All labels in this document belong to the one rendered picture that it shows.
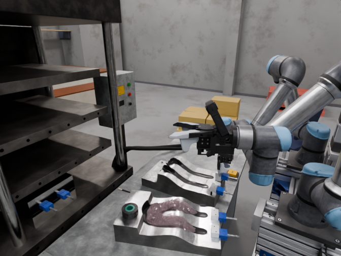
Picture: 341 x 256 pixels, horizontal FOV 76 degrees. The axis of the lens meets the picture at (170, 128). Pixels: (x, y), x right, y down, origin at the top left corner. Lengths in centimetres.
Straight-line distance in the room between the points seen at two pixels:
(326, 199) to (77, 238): 108
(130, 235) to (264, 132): 79
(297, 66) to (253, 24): 624
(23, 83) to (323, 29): 689
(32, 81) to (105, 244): 86
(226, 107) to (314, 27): 390
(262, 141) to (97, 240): 92
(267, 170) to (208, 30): 728
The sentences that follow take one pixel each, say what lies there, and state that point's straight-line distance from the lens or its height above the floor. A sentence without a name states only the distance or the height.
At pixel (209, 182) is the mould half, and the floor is 89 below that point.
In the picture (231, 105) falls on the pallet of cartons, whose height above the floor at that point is 60.
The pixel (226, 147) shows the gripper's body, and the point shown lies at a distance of 68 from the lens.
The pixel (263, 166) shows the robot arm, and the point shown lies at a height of 136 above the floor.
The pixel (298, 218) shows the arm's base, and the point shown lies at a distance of 106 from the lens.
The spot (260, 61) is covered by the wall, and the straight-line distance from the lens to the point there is 740.
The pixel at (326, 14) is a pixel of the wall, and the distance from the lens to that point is 729.
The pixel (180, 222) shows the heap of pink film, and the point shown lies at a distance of 112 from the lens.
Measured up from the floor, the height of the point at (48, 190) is 95.
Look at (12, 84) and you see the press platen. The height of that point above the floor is 153.
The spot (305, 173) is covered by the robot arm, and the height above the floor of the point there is 124.
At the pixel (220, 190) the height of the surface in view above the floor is 90.
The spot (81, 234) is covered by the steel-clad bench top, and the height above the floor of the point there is 80.
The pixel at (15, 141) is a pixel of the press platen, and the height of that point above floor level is 128.
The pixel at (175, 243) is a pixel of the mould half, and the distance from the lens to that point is 113.
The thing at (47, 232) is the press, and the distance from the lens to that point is 141.
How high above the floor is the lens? 171
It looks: 22 degrees down
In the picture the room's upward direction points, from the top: straight up
